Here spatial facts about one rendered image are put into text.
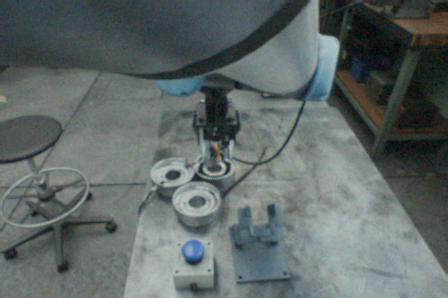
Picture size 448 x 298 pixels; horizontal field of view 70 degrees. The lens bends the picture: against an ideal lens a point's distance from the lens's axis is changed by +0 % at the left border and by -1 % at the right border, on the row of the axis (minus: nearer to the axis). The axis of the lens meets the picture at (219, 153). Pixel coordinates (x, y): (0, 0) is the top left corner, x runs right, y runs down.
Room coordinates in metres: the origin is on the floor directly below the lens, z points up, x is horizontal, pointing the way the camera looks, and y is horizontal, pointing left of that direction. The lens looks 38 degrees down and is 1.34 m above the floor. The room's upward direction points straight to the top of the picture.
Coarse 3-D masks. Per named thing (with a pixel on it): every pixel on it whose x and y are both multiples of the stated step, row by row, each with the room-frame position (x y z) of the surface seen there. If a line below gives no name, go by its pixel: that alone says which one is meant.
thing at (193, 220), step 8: (192, 184) 0.54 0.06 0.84; (200, 184) 0.54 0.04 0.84; (208, 184) 0.54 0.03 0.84; (176, 192) 0.51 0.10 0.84; (184, 192) 0.52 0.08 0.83; (216, 192) 0.52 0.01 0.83; (176, 200) 0.50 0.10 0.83; (192, 200) 0.51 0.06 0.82; (200, 200) 0.51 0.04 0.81; (208, 200) 0.50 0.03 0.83; (216, 200) 0.50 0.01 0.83; (176, 208) 0.46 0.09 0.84; (192, 208) 0.47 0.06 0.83; (200, 208) 0.47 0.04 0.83; (216, 208) 0.46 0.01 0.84; (184, 216) 0.45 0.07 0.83; (192, 216) 0.44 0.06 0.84; (200, 216) 0.44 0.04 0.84; (208, 216) 0.45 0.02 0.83; (216, 216) 0.46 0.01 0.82; (192, 224) 0.44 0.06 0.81; (200, 224) 0.45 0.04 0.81
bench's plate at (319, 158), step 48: (192, 144) 0.75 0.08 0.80; (240, 144) 0.75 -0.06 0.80; (288, 144) 0.75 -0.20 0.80; (336, 144) 0.75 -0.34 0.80; (240, 192) 0.55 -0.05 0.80; (288, 192) 0.55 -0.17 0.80; (384, 192) 0.55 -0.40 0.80; (144, 240) 0.41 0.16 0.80; (288, 240) 0.41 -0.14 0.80; (336, 240) 0.41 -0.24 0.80; (144, 288) 0.31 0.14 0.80; (240, 288) 0.31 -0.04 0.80; (288, 288) 0.31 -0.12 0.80; (336, 288) 0.31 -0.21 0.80; (384, 288) 0.31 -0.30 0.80; (432, 288) 0.31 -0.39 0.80
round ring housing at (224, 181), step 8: (232, 160) 0.63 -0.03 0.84; (208, 168) 0.62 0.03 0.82; (216, 168) 0.63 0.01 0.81; (224, 168) 0.61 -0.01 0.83; (232, 168) 0.61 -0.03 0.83; (200, 176) 0.57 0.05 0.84; (224, 176) 0.56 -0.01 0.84; (232, 176) 0.58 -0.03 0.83; (216, 184) 0.56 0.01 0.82; (224, 184) 0.56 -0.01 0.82
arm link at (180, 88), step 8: (216, 72) 0.36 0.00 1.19; (152, 80) 0.37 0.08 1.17; (160, 80) 0.36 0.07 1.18; (168, 80) 0.36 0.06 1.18; (176, 80) 0.35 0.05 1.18; (184, 80) 0.35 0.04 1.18; (192, 80) 0.35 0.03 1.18; (200, 80) 0.35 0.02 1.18; (208, 80) 0.36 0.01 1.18; (216, 80) 0.36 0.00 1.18; (224, 80) 0.35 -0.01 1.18; (232, 80) 0.35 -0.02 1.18; (160, 88) 0.37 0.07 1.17; (168, 88) 0.36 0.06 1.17; (176, 88) 0.36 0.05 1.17; (184, 88) 0.35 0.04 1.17; (192, 88) 0.35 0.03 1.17; (232, 88) 0.36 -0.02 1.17; (176, 96) 0.36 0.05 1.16; (184, 96) 0.36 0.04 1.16
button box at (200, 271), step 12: (180, 252) 0.35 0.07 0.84; (204, 252) 0.35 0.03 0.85; (180, 264) 0.33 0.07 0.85; (192, 264) 0.33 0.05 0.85; (204, 264) 0.33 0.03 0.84; (180, 276) 0.31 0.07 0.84; (192, 276) 0.31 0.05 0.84; (204, 276) 0.31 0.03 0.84; (180, 288) 0.31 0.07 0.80; (192, 288) 0.30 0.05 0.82
